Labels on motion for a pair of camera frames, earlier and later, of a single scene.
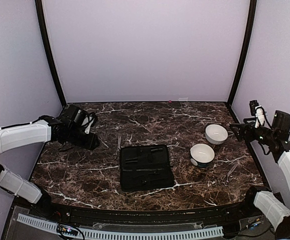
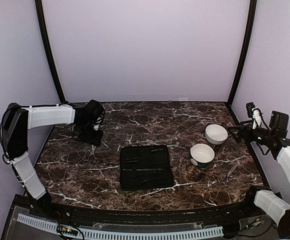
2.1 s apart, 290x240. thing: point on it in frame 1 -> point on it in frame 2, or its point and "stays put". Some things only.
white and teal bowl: [201, 154] stays put
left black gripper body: [74, 138] -> [87, 134]
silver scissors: [115, 155] -> [97, 160]
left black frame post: [39, 8] stays put
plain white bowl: [216, 134] stays put
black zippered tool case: [142, 168] stays put
